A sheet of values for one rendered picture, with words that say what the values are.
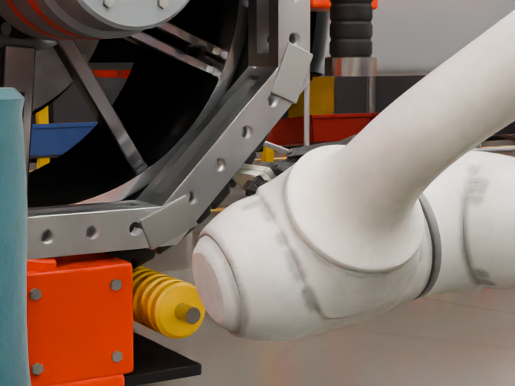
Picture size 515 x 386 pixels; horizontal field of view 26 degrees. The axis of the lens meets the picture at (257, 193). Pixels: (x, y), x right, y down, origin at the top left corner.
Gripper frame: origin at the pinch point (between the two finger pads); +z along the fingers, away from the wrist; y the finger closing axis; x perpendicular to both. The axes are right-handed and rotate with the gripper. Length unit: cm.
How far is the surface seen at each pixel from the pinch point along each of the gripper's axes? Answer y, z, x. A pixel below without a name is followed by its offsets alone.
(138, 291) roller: -16.3, 4.2, 0.2
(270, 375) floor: 11, 123, -102
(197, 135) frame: -0.5, 2.8, 7.0
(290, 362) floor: 19, 130, -109
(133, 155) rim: -5.3, 8.8, 8.5
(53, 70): -1.0, 24.1, 16.7
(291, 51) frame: 11.5, -2.0, 7.1
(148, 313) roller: -17.8, 1.0, -0.6
